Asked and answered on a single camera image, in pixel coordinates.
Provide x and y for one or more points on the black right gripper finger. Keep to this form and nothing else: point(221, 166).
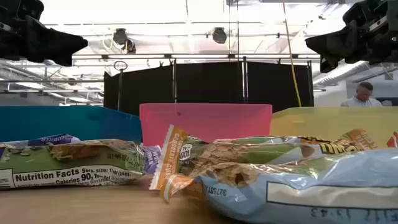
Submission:
point(339, 43)
point(328, 64)

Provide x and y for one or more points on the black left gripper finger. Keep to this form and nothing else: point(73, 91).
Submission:
point(49, 57)
point(56, 40)

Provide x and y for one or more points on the purple-labelled granola bar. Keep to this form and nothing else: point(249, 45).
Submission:
point(53, 140)

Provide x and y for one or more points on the green granola bar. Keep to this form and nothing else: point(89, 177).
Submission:
point(68, 163)

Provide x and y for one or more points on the small purple granola bar wrapper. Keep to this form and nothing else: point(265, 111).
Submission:
point(151, 158)

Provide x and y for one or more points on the red granola bar wrapper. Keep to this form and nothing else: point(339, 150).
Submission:
point(393, 140)

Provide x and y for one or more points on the light blue granola bar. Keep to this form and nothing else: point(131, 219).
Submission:
point(311, 193)

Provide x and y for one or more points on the orange-ended chewy granola bar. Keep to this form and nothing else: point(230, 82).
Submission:
point(199, 155)

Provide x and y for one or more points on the person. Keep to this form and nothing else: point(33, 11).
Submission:
point(362, 99)

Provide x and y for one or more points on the yellow translucent plastic bin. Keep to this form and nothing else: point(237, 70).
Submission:
point(329, 123)

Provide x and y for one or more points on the black curtain panel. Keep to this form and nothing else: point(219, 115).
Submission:
point(210, 82)
point(273, 85)
point(140, 87)

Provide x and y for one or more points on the black ceiling spotlight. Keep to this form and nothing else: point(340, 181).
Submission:
point(219, 35)
point(120, 36)

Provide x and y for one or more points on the blue plastic bin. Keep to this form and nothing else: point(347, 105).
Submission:
point(62, 123)

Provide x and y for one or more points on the grey overhead crossbar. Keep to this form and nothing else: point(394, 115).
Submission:
point(199, 56)

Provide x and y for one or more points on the pink translucent plastic bin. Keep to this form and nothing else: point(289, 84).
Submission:
point(205, 119)

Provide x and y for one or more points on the silver ceiling duct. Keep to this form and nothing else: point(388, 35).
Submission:
point(342, 73)

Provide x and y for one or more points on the dark wall monitor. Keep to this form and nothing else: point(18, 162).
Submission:
point(391, 101)

